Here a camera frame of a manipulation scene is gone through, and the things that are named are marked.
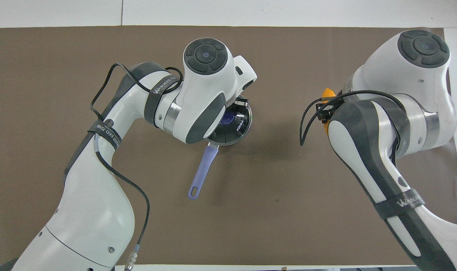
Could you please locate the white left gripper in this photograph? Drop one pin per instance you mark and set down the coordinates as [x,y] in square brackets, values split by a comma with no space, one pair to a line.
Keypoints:
[245,73]

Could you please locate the yellow toy corn cob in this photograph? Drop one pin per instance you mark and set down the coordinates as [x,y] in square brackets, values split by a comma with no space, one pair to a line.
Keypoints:
[328,93]

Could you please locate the glass lid with purple knob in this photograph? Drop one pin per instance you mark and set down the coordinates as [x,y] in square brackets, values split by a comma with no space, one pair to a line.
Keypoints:
[238,130]

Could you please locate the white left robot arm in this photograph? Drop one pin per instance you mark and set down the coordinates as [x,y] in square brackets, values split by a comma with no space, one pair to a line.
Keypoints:
[96,210]

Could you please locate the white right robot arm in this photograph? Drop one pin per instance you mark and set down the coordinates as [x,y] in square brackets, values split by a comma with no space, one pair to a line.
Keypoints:
[398,124]

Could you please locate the brown table mat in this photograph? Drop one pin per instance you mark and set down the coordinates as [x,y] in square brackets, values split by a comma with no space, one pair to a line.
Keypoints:
[251,210]

